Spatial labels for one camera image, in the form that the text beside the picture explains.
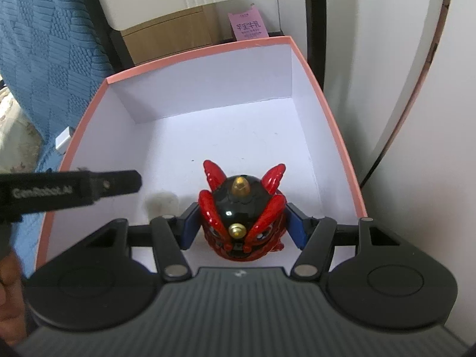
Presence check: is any red black lion toy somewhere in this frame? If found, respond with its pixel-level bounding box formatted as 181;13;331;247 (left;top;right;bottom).
198;159;287;262

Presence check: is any person's left hand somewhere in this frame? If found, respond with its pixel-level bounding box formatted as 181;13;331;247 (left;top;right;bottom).
0;250;26;346

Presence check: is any floral cream pillow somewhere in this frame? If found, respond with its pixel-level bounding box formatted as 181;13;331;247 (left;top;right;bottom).
0;86;42;174

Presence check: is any white power adapter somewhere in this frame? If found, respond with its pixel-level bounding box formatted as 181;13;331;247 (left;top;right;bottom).
55;126;75;155

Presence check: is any pink cardboard box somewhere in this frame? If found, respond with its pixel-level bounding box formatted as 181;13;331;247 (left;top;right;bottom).
35;36;367;266

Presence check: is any blue textured sofa cover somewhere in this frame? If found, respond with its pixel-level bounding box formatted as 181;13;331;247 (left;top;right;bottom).
0;0;115;269

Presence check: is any pink paper note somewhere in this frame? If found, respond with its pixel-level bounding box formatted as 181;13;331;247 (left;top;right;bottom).
228;5;269;41

